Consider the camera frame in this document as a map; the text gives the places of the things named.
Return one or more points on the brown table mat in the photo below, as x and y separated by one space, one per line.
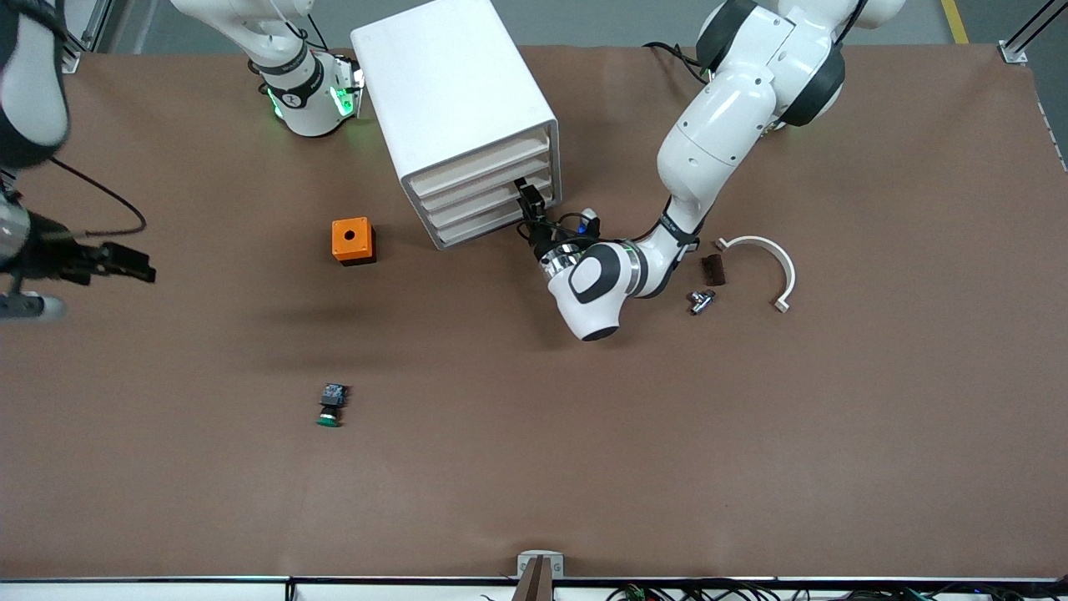
534 459

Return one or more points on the brown upright bar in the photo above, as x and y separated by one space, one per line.
534 588

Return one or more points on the white curved plastic bracket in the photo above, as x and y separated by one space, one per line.
784 263

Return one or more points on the right arm base connector panel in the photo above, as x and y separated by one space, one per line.
346 98

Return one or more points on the green push button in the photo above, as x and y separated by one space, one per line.
331 405

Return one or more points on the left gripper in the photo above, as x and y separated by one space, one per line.
540 236

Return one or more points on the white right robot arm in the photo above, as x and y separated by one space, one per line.
304 92

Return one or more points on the orange box with hole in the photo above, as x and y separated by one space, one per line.
350 238

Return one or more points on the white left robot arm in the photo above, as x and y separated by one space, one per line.
717 125

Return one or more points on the silver metal switch part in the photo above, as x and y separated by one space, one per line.
702 302

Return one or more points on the brown terminal block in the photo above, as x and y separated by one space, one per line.
715 270

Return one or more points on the aluminium frame profile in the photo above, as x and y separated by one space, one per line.
1014 54
93 25

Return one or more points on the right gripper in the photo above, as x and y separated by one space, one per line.
52 255

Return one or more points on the grey metal bracket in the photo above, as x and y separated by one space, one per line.
541 558

